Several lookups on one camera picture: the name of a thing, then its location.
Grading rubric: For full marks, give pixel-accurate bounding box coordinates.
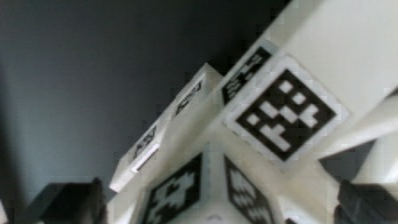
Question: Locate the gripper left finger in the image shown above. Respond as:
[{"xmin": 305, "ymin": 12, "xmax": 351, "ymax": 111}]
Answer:
[{"xmin": 19, "ymin": 178, "xmax": 108, "ymax": 224}]

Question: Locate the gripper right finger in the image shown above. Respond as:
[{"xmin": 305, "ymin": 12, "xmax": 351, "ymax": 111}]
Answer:
[{"xmin": 333, "ymin": 181, "xmax": 398, "ymax": 224}]

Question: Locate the marker cube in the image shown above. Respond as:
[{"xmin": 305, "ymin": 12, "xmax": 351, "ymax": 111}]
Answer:
[{"xmin": 129, "ymin": 143, "xmax": 284, "ymax": 224}]

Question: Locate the white chair back frame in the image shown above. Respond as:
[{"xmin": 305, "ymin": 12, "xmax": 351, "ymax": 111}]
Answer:
[{"xmin": 104, "ymin": 0, "xmax": 398, "ymax": 224}]

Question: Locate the white chair seat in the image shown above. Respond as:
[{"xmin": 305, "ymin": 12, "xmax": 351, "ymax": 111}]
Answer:
[{"xmin": 108, "ymin": 64, "xmax": 221, "ymax": 192}]

